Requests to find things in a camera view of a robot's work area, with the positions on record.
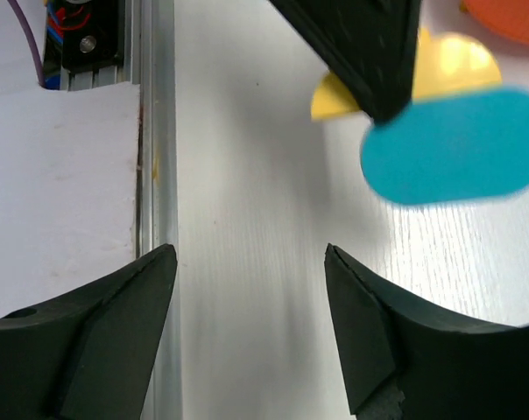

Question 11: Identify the white foam board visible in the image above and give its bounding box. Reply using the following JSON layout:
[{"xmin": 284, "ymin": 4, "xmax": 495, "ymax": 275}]
[{"xmin": 0, "ymin": 1, "xmax": 140, "ymax": 318}]

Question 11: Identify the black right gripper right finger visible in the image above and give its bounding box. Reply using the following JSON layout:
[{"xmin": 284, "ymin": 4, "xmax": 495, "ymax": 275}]
[{"xmin": 324, "ymin": 245, "xmax": 529, "ymax": 419}]

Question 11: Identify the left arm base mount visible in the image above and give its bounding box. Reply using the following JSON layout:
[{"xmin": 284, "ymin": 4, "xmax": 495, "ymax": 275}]
[{"xmin": 43, "ymin": 0, "xmax": 126, "ymax": 91}]

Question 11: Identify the aluminium table rail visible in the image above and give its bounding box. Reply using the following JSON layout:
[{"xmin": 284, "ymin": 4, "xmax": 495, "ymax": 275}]
[{"xmin": 61, "ymin": 1, "xmax": 183, "ymax": 419}]

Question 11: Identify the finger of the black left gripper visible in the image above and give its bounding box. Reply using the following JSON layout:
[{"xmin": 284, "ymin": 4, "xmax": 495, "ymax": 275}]
[{"xmin": 271, "ymin": 0, "xmax": 421, "ymax": 123}]

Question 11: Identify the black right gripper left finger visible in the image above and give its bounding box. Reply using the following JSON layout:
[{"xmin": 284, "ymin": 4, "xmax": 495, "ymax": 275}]
[{"xmin": 0, "ymin": 244, "xmax": 177, "ymax": 419}]

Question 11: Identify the teal arched lego brick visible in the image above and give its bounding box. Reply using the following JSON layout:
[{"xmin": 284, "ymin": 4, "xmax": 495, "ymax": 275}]
[{"xmin": 361, "ymin": 87, "xmax": 529, "ymax": 206}]

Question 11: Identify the orange round divided container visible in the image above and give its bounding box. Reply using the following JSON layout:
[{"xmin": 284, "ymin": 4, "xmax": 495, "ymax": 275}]
[{"xmin": 462, "ymin": 0, "xmax": 529, "ymax": 46}]

